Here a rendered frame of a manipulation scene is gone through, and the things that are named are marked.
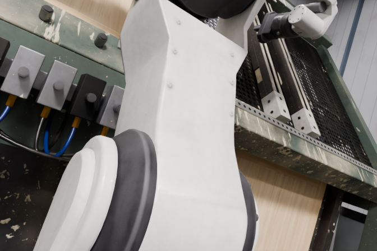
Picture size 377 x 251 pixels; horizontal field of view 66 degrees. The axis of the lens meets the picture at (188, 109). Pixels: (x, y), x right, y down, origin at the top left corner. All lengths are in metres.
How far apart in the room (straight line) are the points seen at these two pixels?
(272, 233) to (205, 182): 1.31
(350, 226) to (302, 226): 1.81
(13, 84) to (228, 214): 0.46
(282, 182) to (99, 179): 1.33
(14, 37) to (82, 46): 0.14
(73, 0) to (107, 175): 0.73
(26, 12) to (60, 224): 0.57
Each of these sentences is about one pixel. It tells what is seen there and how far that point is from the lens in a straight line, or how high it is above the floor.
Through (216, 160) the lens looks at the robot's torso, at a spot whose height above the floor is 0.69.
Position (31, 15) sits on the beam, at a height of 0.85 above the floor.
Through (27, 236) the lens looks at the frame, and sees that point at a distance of 1.08.
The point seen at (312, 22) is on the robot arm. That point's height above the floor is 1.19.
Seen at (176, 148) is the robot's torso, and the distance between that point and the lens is 0.27.
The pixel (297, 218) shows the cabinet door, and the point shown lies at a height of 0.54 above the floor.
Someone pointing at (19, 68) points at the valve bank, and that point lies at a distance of 0.59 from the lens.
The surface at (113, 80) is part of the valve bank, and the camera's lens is 0.74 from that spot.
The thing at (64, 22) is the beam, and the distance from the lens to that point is 0.78.
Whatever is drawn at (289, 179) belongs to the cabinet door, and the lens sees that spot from 1.55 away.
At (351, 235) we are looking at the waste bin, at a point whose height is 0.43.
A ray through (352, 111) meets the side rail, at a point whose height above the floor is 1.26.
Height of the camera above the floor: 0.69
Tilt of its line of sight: 7 degrees up
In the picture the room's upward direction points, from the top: 19 degrees clockwise
